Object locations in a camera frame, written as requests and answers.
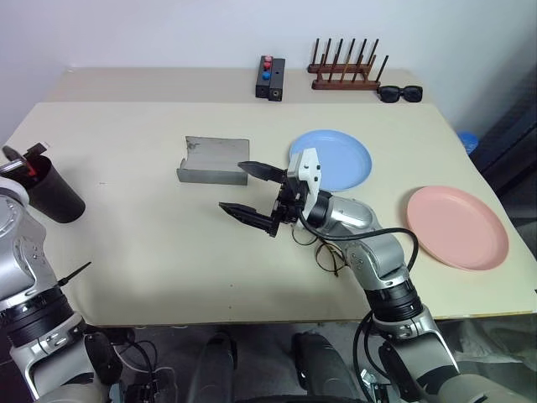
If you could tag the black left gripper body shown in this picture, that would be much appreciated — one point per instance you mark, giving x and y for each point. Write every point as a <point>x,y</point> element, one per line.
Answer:
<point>9,169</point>

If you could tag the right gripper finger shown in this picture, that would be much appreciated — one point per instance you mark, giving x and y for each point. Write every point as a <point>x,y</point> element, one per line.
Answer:
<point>247,214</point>
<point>262,170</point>

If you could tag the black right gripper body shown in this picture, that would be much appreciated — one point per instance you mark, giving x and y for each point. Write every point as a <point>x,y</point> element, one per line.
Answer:
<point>289,203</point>

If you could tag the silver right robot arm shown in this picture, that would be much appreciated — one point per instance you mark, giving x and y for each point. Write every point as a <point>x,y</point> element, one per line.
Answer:
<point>350,214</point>

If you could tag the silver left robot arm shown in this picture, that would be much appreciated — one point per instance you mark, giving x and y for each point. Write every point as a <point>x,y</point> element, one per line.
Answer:
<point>25,268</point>

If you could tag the black cup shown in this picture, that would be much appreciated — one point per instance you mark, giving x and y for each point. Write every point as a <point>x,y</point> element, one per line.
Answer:
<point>56,197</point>

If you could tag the blue plate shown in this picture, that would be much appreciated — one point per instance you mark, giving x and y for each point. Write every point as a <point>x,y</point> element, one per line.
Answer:
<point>344,157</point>

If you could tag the black box with buttons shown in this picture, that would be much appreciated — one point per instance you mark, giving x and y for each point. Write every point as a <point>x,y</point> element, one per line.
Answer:
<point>270,82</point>

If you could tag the brown wooden plate rack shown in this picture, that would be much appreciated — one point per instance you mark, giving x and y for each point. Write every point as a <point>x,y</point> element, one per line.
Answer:
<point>344,80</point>

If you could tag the dark rounded shape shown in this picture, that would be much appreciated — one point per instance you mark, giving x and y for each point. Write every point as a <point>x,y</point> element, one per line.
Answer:
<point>323,365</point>
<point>216,365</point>

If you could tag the black sunglasses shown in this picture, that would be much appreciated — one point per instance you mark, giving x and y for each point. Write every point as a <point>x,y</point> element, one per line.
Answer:
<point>400,93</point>

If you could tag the pink plate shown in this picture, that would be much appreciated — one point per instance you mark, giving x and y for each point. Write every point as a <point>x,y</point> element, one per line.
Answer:
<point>457,228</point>

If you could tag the blue round lid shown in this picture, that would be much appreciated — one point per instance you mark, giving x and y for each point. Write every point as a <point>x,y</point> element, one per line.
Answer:
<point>467,140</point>

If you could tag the dark furniture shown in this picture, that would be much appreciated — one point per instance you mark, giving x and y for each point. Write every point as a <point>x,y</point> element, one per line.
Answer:
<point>509,142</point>

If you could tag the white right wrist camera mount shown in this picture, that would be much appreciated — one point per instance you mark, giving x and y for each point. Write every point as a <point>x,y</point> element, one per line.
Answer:
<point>309,168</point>

